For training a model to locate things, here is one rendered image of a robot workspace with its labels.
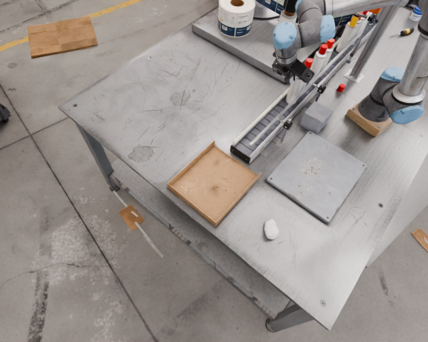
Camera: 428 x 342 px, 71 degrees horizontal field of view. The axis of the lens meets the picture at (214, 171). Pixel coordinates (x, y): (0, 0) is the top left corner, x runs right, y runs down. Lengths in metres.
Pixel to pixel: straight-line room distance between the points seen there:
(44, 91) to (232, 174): 2.19
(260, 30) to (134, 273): 1.67
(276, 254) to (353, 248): 0.30
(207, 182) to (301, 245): 0.45
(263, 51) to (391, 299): 1.68
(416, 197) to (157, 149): 1.14
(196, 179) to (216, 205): 0.14
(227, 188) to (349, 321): 1.22
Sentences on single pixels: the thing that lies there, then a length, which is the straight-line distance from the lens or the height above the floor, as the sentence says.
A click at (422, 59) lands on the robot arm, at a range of 1.32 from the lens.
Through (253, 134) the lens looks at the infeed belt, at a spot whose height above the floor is 0.88.
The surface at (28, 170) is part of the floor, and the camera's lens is 2.60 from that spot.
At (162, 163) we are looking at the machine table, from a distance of 1.33.
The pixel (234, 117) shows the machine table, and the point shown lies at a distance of 1.50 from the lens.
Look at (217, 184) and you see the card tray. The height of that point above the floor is 0.83.
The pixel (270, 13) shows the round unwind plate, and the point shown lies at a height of 0.89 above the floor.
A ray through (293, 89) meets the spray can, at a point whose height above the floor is 0.97.
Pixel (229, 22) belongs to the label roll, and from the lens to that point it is 1.85.
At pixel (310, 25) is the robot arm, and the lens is 1.10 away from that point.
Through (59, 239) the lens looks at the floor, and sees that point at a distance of 2.24.
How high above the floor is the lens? 1.93
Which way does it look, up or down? 58 degrees down
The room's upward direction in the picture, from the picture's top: 5 degrees clockwise
